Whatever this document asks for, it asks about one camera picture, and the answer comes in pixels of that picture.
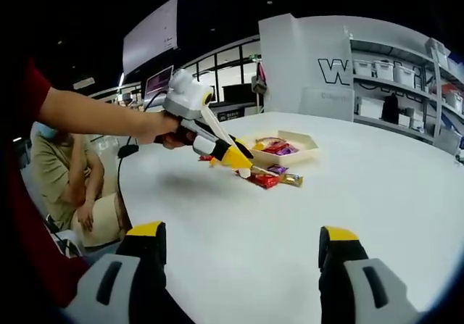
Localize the cream food tongs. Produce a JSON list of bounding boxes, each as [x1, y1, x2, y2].
[[200, 104, 278, 179]]

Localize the hanging pink grey bag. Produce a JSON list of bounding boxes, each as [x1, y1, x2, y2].
[[252, 61, 270, 95]]

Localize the cream hexagonal container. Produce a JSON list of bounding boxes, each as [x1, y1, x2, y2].
[[239, 130, 320, 166]]

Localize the open laptop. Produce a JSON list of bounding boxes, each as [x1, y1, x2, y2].
[[144, 66, 175, 104]]

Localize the white storage bin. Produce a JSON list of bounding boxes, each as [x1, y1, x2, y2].
[[373, 61, 395, 81], [393, 65, 417, 88], [353, 59, 375, 79]]

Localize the translucent grey chair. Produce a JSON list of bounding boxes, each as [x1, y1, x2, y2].
[[299, 86, 355, 122]]

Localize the large wall screen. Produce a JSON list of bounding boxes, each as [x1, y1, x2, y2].
[[122, 0, 180, 74]]

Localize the dark cabinet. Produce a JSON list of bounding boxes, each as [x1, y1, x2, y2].
[[212, 102, 260, 122]]

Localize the small gold food packet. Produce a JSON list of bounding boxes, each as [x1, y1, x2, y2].
[[281, 173, 304, 188]]

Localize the black backpack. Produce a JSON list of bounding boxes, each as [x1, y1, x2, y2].
[[381, 94, 399, 124]]

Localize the grey metal shelf rack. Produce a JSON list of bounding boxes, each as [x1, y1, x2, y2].
[[433, 44, 464, 158], [348, 37, 445, 146]]

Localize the grey storage bin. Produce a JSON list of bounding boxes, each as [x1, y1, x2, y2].
[[426, 37, 453, 66]]

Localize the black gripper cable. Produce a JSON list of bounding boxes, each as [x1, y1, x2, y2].
[[116, 91, 173, 230]]

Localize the white plastic chair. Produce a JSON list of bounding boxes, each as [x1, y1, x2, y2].
[[43, 222, 86, 258]]

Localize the person's left hand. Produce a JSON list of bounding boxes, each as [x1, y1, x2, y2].
[[138, 115, 194, 150]]

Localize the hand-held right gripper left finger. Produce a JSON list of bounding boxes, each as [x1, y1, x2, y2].
[[65, 220, 193, 324]]

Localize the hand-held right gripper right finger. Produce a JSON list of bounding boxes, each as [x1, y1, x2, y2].
[[318, 225, 421, 324]]

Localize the black monitor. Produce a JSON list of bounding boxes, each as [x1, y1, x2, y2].
[[221, 83, 253, 104]]

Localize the person's red shirt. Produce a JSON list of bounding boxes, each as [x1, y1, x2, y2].
[[10, 58, 90, 309]]

